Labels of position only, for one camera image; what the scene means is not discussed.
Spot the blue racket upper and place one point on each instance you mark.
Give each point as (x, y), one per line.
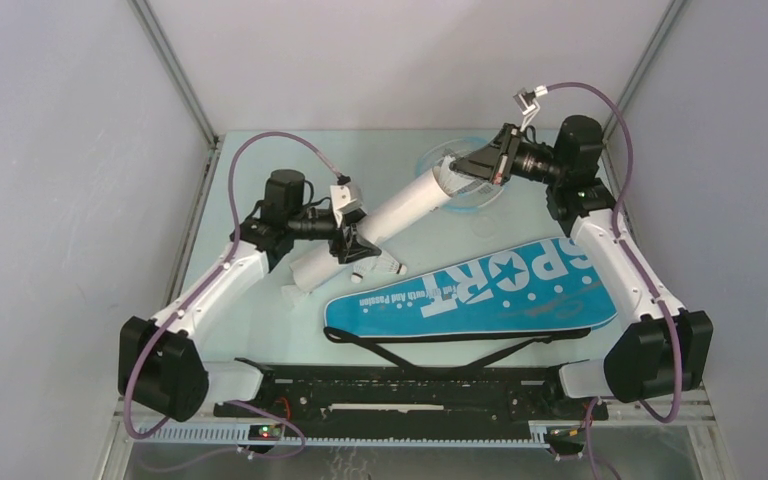
(475, 193)

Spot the aluminium frame post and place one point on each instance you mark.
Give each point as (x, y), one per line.
(158, 39)
(668, 21)

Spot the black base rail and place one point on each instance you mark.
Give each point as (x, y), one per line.
(374, 402)

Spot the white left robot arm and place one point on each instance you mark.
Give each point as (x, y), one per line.
(159, 364)

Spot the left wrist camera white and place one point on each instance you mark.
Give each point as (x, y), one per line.
(347, 204)

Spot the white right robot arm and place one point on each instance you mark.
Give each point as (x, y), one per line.
(664, 346)

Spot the white shuttlecock tube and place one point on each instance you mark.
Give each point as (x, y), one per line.
(420, 197)

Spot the white shuttlecock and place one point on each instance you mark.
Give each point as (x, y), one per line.
(387, 263)
(361, 270)
(449, 180)
(293, 294)

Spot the aluminium frame post left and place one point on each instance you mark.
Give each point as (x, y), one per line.
(158, 39)

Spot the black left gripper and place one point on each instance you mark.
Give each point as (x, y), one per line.
(355, 247)

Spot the grey cable duct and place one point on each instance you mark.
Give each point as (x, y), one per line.
(238, 434)

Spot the aluminium frame post right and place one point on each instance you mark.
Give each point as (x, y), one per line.
(668, 21)

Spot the blue racket bag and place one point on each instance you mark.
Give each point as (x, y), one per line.
(547, 285)

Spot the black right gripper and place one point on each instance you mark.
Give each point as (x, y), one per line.
(490, 161)

